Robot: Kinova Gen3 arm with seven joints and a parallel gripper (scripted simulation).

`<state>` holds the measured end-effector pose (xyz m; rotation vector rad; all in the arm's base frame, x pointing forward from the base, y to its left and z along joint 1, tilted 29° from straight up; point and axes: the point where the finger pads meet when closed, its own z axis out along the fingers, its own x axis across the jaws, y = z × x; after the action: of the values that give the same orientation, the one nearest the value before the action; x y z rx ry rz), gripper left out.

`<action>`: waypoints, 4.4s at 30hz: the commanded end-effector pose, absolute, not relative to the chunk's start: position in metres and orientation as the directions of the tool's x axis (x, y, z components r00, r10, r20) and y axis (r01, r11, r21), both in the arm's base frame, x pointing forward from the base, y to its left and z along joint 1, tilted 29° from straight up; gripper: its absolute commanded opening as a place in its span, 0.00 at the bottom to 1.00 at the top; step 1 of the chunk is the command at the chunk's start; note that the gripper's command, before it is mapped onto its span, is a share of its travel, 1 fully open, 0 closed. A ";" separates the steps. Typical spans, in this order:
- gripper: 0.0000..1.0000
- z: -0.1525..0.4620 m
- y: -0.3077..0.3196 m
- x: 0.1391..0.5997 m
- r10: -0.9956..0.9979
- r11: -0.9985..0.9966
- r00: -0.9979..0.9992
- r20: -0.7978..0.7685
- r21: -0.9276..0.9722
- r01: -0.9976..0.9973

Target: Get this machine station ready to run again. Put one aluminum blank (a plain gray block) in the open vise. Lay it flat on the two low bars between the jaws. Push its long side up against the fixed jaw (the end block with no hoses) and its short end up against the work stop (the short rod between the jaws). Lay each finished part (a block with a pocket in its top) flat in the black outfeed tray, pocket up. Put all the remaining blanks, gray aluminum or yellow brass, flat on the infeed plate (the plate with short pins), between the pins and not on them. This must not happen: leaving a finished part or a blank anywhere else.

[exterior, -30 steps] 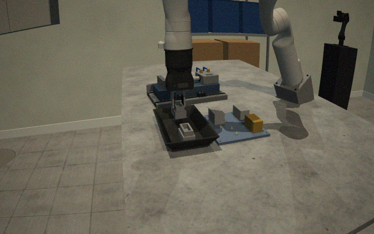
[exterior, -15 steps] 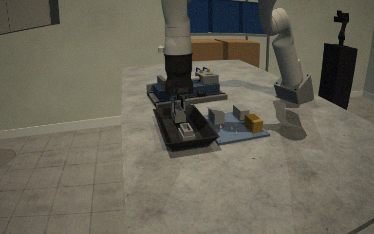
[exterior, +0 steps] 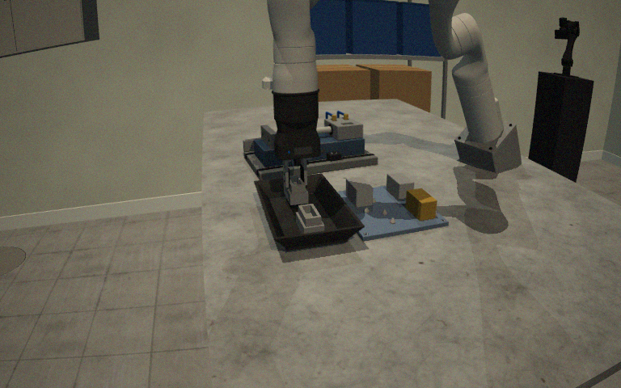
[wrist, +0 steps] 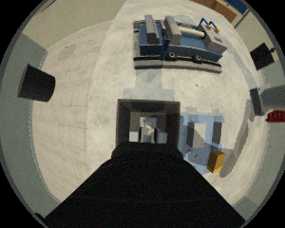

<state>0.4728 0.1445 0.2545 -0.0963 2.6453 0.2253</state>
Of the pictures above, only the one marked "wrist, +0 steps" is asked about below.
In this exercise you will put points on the yellow brass block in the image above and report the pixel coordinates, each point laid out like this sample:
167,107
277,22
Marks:
215,161

